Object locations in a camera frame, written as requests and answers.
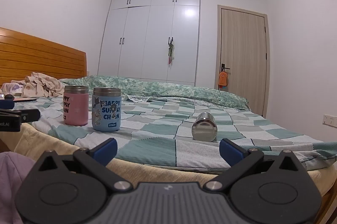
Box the white wardrobe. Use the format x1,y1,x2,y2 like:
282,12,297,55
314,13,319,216
98,0,201,84

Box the orange hanging pouch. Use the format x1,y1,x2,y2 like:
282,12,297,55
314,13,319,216
218,70,229,89

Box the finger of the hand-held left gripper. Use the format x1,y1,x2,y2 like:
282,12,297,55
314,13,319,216
0,94,15,109
0,108,41,122

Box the lilac clothing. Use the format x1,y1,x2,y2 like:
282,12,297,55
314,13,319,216
0,152,36,224

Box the beige mattress pad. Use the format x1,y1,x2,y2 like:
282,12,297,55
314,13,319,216
0,123,337,202

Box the wooden bed frame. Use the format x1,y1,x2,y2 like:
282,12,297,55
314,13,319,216
322,186,337,224

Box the blue cartoon printed cup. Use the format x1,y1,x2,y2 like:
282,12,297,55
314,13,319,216
92,87,122,132

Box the wooden headboard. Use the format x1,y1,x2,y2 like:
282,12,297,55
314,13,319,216
0,27,87,88

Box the wall socket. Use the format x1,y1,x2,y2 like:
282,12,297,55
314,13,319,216
322,114,337,128

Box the green floral quilt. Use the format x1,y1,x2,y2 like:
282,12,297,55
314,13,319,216
58,75,250,111

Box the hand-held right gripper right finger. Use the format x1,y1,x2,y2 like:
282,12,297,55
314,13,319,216
205,138,307,191

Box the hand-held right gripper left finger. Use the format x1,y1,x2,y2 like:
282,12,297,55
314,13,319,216
33,138,132,191

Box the stainless steel cup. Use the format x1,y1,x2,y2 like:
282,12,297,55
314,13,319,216
192,112,218,141

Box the green checkered bed sheet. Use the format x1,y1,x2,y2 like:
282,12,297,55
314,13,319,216
11,94,337,170

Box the light wooden door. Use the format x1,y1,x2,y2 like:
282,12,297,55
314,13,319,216
217,5,271,117

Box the purple floral cloth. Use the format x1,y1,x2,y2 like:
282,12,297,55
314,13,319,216
0,82,25,96

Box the pink printed cup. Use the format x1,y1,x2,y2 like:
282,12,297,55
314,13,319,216
63,85,89,127

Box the cream patterned clothes pile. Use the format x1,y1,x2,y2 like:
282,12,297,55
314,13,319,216
21,72,66,98

